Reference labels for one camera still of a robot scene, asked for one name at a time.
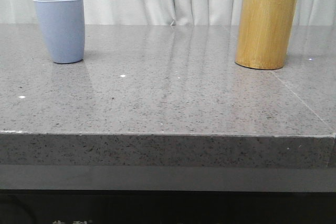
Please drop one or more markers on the bamboo cylindrical holder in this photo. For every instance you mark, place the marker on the bamboo cylindrical holder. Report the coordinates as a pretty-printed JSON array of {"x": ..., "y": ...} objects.
[{"x": 264, "y": 32}]

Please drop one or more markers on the blue plastic cup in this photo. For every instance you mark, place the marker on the blue plastic cup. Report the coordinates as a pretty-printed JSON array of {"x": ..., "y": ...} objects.
[{"x": 62, "y": 23}]

